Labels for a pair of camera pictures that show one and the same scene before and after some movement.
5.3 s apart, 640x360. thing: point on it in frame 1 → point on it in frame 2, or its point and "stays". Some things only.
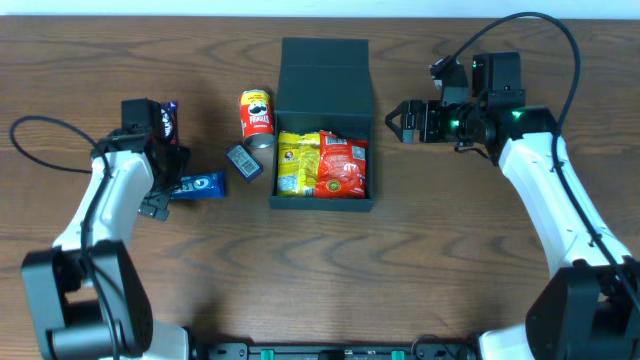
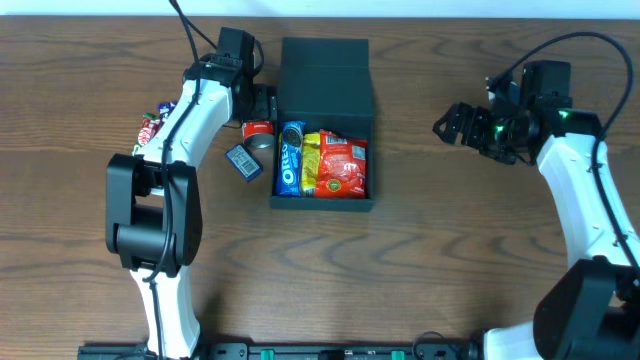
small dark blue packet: (241, 159) stays
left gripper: (163, 201) → (265, 103)
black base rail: (335, 351) stays
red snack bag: (341, 167) stays
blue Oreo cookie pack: (202, 186) → (290, 154)
